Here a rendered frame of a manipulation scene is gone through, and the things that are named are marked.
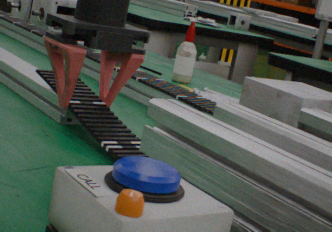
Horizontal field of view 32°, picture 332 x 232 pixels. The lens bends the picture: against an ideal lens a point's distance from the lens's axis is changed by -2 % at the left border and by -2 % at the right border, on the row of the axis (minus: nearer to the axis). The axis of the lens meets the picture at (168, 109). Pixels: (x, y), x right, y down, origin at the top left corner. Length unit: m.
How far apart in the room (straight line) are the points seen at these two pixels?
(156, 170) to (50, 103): 0.39
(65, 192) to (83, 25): 0.30
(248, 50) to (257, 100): 2.81
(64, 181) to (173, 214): 0.07
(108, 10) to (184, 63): 0.51
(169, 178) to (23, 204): 0.15
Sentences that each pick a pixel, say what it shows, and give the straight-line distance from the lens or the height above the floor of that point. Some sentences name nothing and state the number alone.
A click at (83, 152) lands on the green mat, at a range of 0.60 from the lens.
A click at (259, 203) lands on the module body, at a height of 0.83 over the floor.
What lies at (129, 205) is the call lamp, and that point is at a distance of 0.30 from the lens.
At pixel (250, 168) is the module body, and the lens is 0.40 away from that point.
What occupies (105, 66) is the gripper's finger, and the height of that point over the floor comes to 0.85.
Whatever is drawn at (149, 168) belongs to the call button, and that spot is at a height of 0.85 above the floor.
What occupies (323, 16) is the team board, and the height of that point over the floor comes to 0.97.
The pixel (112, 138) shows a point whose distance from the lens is 0.61.
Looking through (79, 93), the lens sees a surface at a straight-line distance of 0.70.
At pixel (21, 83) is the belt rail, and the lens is 0.81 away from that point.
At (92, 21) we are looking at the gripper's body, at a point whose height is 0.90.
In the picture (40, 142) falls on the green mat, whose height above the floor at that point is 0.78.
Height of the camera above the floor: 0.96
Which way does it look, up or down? 12 degrees down
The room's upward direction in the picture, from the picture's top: 12 degrees clockwise
